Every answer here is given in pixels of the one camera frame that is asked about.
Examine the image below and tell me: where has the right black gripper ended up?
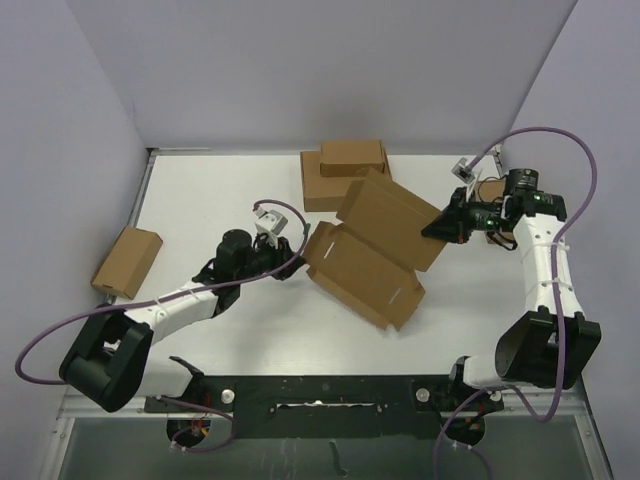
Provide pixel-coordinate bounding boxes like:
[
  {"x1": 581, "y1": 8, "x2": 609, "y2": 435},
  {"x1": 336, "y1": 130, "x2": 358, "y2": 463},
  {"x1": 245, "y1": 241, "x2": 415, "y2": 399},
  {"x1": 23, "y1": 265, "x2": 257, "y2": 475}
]
[{"x1": 422, "y1": 187, "x2": 509, "y2": 246}]

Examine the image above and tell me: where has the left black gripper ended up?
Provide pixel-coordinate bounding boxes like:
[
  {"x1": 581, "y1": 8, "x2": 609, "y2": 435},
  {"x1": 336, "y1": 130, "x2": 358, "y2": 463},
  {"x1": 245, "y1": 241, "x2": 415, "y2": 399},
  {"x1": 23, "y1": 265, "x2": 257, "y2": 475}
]
[{"x1": 235, "y1": 231, "x2": 305, "y2": 283}]

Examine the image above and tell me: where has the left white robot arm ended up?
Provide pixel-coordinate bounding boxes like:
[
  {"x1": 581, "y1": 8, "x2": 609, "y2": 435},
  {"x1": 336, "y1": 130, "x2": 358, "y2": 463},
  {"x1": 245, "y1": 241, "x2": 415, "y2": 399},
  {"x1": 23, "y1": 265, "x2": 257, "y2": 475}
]
[{"x1": 59, "y1": 229, "x2": 305, "y2": 412}]

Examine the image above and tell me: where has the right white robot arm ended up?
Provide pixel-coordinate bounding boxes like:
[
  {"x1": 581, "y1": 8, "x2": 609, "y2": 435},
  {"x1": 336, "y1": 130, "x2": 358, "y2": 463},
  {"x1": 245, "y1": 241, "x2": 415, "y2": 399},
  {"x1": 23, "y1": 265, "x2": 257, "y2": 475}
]
[{"x1": 421, "y1": 166, "x2": 601, "y2": 409}]

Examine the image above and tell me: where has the large closed cardboard box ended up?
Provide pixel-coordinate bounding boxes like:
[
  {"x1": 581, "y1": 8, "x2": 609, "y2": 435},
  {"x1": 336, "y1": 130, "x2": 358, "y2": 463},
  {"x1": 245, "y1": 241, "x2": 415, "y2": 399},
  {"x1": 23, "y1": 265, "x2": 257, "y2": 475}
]
[{"x1": 300, "y1": 151, "x2": 391, "y2": 212}]

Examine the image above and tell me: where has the small closed cardboard box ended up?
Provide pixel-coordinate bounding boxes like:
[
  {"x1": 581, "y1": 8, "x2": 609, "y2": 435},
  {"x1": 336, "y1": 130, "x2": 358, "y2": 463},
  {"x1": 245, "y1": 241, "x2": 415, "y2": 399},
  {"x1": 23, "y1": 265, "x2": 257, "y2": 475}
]
[{"x1": 320, "y1": 140, "x2": 387, "y2": 178}]

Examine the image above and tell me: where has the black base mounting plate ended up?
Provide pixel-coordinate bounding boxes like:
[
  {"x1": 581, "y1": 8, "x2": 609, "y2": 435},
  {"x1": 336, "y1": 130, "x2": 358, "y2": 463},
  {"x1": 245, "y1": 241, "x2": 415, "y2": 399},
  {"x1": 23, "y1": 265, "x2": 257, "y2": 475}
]
[{"x1": 144, "y1": 372, "x2": 501, "y2": 449}]

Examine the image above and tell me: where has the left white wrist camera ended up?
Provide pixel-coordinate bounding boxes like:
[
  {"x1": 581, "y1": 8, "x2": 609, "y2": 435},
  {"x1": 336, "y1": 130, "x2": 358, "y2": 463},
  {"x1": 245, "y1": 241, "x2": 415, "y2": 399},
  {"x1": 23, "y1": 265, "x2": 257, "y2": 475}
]
[{"x1": 254, "y1": 206, "x2": 288, "y2": 248}]

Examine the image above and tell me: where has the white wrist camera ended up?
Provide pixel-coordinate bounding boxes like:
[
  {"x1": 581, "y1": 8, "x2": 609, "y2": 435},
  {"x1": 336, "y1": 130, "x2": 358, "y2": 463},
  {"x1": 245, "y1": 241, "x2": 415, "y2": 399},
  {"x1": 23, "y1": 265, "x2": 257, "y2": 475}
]
[
  {"x1": 451, "y1": 157, "x2": 482, "y2": 201},
  {"x1": 254, "y1": 206, "x2": 288, "y2": 248}
]

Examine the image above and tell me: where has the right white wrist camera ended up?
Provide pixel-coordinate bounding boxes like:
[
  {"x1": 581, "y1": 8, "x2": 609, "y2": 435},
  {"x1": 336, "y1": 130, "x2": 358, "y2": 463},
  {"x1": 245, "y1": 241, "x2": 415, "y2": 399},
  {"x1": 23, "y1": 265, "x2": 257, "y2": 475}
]
[{"x1": 451, "y1": 157, "x2": 482, "y2": 201}]

